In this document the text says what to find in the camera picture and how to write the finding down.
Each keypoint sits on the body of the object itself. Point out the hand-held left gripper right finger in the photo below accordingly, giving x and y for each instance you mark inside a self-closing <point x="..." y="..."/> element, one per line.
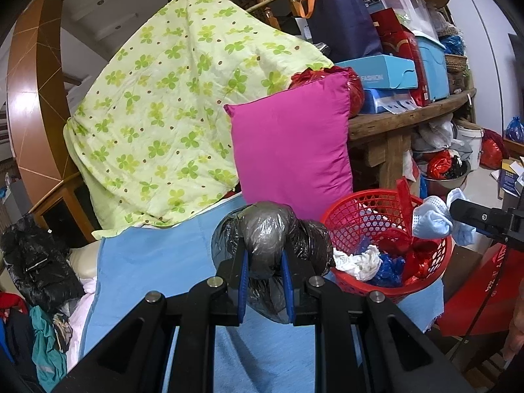
<point x="288" y="286"/>

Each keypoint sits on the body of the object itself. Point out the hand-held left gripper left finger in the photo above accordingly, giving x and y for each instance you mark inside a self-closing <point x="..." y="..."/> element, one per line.
<point x="243" y="282"/>

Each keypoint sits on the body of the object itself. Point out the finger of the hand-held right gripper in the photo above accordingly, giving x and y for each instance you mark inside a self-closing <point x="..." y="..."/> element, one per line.
<point x="470" y="213"/>

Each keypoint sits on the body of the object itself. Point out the light blue face mask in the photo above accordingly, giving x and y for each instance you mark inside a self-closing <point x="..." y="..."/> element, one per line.
<point x="430" y="221"/>

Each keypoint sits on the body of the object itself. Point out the grey plastic bag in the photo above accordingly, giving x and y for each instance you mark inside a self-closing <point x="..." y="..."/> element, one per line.
<point x="266" y="237"/>

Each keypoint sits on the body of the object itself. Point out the red foil wrapper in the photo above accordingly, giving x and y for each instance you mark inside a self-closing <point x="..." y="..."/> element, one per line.
<point x="421" y="258"/>

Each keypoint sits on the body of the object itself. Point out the red mesh plastic basket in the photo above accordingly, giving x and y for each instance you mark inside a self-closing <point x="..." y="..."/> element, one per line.
<point x="352" y="221"/>

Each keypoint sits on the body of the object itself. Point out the person's right forearm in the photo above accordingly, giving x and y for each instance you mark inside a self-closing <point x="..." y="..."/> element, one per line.
<point x="516" y="331"/>

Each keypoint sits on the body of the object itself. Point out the metal basin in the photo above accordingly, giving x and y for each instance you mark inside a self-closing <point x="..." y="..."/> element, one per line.
<point x="446" y="185"/>

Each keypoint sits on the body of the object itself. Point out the open cardboard boxes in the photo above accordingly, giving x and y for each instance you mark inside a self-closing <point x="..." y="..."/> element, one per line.
<point x="511" y="176"/>

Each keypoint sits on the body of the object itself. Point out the small red plastic bag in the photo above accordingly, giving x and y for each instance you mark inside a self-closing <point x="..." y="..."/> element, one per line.
<point x="440" y="166"/>

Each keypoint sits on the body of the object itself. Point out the dark wooden board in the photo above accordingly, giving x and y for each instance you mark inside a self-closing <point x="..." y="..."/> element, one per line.
<point x="462" y="270"/>

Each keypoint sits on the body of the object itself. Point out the white plastic bucket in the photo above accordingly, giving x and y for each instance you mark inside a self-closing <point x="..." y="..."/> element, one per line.
<point x="470" y="143"/>

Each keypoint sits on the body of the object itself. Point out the crumpled white tissue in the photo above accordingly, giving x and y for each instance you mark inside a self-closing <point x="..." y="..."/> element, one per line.
<point x="360" y="264"/>

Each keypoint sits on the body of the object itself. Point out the white red sack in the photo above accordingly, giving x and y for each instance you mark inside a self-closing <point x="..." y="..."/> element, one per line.
<point x="409" y="166"/>

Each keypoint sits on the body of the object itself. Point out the white plastic bags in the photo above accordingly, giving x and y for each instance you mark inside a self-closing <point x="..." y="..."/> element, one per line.
<point x="438" y="131"/>

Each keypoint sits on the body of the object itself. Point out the light blue bed sheet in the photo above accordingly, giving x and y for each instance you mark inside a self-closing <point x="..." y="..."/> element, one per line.
<point x="155" y="254"/>

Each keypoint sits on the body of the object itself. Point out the knotted blue plastic bag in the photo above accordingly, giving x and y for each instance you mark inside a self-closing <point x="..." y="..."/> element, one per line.
<point x="515" y="131"/>

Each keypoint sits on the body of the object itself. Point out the rough wooden table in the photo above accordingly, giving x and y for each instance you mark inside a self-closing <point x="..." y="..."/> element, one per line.
<point x="385" y="120"/>

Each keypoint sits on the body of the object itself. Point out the blue white tissue pack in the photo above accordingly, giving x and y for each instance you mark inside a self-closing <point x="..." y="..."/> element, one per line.
<point x="389" y="100"/>

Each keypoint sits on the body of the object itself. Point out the magenta pillow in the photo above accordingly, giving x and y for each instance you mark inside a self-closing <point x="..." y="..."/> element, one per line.
<point x="290" y="147"/>

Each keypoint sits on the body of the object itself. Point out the wicker basket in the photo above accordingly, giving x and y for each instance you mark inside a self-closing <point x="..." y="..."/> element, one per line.
<point x="455" y="62"/>

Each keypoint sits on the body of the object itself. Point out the blue plastic storage bin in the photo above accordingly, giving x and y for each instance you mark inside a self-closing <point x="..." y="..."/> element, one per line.
<point x="434" y="65"/>

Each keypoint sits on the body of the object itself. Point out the white bedding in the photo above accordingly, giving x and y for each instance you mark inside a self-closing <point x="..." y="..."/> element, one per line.
<point x="88" y="307"/>

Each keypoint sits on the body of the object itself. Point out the light blue shoebox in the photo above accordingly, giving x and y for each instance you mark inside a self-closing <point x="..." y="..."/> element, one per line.
<point x="380" y="71"/>

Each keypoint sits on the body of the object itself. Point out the red gift box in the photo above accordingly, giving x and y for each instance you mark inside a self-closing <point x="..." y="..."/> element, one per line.
<point x="405" y="45"/>

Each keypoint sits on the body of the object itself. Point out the green clover quilt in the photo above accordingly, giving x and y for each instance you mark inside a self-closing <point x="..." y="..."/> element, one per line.
<point x="163" y="110"/>

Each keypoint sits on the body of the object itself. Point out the black glossy jacket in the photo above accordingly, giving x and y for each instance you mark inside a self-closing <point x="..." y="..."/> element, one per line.
<point x="37" y="262"/>

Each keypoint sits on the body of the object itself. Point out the teal garment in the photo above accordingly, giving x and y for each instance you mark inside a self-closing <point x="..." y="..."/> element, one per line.
<point x="45" y="344"/>

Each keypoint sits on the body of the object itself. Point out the clear plastic storage bin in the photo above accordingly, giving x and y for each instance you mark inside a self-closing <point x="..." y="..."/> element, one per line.
<point x="401" y="4"/>

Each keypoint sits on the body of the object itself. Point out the navy garment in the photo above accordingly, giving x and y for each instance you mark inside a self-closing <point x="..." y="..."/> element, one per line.
<point x="18" y="339"/>

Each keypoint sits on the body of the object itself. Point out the red garment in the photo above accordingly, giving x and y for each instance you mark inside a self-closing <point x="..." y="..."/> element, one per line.
<point x="10" y="301"/>

